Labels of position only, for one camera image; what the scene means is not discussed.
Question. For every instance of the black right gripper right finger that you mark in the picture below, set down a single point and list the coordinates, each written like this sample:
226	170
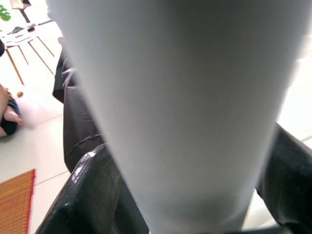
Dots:
290	182

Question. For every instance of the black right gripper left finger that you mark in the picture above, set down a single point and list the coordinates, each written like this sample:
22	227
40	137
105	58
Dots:
92	195

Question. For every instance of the white plastic table leg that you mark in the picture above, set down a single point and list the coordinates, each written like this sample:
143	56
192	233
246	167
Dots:
182	97

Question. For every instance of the orange woven mat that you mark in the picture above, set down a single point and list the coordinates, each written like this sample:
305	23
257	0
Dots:
14	204

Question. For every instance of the black table cloth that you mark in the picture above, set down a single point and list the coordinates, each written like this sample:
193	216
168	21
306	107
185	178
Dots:
75	117

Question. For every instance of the seated person dark clothes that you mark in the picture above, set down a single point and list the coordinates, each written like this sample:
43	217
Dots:
8	117

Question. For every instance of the white chair wooden legs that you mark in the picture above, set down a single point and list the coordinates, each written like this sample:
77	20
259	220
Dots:
19	40

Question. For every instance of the green potted plant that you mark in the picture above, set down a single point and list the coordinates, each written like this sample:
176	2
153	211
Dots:
5	13

